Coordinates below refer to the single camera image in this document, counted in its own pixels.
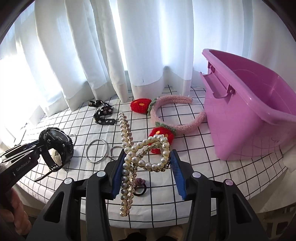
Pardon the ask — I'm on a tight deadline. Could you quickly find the black digital wristwatch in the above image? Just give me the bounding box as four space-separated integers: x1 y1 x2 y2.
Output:
35 127 74 182

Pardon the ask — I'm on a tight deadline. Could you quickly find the white pearl necklace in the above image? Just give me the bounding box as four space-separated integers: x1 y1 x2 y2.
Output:
117 111 171 217

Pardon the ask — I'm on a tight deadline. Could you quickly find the small silver ring clip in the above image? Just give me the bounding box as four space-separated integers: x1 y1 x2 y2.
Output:
109 145 122 161

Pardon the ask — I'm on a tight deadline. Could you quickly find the person's left hand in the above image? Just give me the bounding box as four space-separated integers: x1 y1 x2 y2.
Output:
1 188 32 235

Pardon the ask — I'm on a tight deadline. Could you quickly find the white grid tablecloth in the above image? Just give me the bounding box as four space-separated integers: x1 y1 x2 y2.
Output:
14 85 292 230

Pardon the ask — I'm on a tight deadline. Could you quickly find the large silver bangle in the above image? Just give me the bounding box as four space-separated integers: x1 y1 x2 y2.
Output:
85 138 108 164

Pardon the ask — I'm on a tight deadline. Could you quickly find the white curtain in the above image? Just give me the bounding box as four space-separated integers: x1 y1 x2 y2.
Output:
1 1 295 146

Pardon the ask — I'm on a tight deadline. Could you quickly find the pink plastic storage bin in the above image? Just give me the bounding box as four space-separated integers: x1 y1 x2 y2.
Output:
201 49 295 161

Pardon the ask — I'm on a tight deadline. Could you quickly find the pink strawberry headband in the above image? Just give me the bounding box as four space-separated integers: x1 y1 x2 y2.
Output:
130 94 209 153

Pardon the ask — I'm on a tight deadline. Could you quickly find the black hair tie pink flower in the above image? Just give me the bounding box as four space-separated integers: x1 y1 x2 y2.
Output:
133 178 147 196

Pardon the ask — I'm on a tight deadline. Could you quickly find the black studded strap keychain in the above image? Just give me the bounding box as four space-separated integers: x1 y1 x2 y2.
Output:
88 100 117 126

